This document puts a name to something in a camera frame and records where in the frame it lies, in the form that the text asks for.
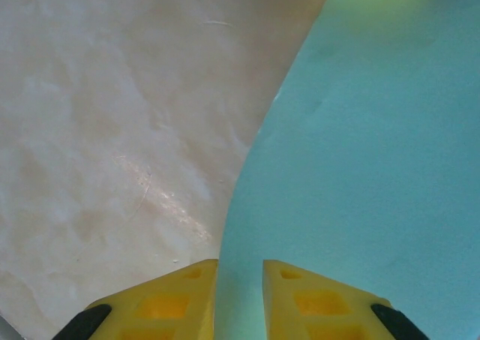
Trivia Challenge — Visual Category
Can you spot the teal square paper sheet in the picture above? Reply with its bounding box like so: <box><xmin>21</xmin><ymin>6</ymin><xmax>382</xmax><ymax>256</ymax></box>
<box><xmin>213</xmin><ymin>0</ymin><xmax>480</xmax><ymax>340</ymax></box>

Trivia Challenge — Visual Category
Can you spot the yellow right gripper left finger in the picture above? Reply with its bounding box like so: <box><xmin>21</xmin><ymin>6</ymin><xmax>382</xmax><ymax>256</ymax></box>
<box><xmin>52</xmin><ymin>259</ymin><xmax>220</xmax><ymax>340</ymax></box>

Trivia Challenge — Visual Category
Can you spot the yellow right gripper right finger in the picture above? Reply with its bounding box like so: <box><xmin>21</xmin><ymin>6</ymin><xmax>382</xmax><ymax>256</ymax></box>
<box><xmin>262</xmin><ymin>259</ymin><xmax>428</xmax><ymax>340</ymax></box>

